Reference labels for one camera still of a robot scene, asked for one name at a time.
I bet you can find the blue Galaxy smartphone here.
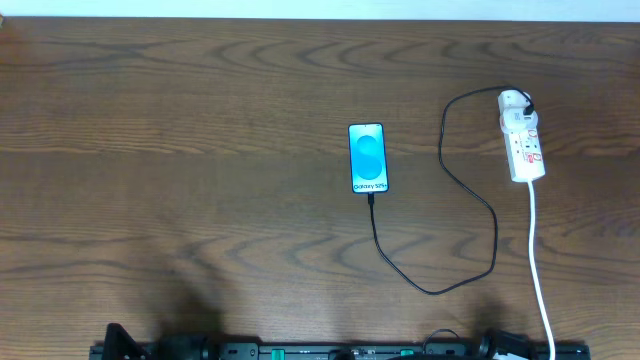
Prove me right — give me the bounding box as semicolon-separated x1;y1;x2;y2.
348;123;389;194

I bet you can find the black charger cable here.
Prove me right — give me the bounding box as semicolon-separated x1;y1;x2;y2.
367;85;536;296

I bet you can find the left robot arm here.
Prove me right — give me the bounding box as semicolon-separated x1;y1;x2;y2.
101;323;220;360

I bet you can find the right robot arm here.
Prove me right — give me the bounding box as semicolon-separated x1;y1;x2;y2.
476;329;538;360

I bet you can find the white charger adapter plug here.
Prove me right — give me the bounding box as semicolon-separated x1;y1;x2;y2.
500;107;538;134

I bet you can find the white power strip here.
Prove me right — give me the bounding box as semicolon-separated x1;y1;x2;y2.
498;90;546;183

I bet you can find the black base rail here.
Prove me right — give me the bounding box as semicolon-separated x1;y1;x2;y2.
89;339;591;360

